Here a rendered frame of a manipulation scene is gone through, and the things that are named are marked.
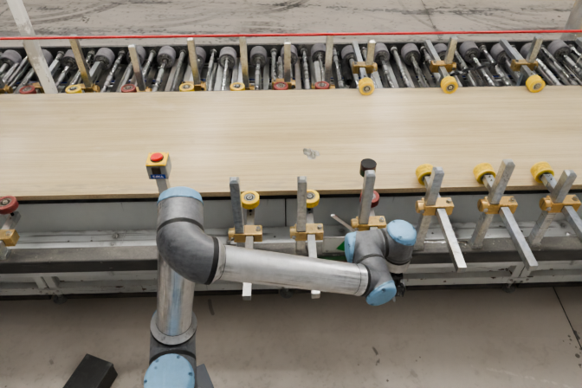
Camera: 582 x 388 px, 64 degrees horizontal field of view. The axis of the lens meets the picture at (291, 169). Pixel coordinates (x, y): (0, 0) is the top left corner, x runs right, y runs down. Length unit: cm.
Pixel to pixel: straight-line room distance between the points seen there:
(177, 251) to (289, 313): 160
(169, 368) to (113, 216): 90
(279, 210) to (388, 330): 94
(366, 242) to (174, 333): 67
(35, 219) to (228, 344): 112
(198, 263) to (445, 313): 189
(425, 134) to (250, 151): 85
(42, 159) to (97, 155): 24
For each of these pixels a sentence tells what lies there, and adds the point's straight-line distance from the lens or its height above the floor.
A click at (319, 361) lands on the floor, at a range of 253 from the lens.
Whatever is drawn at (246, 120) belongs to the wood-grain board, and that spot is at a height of 90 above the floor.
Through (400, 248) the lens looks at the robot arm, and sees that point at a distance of 146.
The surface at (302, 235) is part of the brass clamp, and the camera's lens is 190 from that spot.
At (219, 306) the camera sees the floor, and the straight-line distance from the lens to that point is 270.
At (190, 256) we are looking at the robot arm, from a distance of 111.
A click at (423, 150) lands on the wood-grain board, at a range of 225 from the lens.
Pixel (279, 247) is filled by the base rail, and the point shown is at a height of 70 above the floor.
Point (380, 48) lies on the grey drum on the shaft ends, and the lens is 316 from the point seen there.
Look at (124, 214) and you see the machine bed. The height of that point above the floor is 72.
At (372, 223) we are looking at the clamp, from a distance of 190.
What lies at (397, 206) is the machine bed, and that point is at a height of 74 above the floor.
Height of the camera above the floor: 227
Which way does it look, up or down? 42 degrees down
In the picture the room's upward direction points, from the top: straight up
